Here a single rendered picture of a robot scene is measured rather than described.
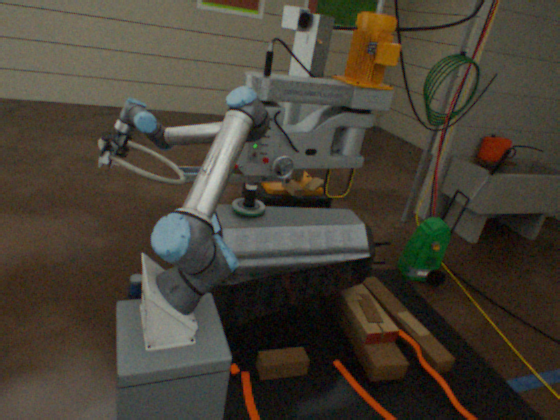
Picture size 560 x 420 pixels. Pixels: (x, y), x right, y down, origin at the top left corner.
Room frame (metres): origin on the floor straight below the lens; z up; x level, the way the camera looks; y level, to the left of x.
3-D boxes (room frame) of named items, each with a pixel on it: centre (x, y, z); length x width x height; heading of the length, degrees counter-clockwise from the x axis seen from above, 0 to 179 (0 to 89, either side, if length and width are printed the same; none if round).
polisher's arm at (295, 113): (3.13, -0.15, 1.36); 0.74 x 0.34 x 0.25; 32
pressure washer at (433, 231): (3.41, -1.41, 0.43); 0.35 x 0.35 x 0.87; 8
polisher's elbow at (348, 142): (2.75, -0.39, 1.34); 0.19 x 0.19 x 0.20
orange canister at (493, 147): (4.91, -2.42, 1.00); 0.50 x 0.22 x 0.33; 114
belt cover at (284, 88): (2.60, -0.12, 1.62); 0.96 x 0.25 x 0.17; 119
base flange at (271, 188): (3.30, -0.04, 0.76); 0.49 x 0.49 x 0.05; 23
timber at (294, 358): (1.95, -0.19, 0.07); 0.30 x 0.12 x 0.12; 111
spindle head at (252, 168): (2.47, 0.12, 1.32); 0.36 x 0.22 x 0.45; 119
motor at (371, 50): (2.74, -0.40, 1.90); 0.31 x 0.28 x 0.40; 29
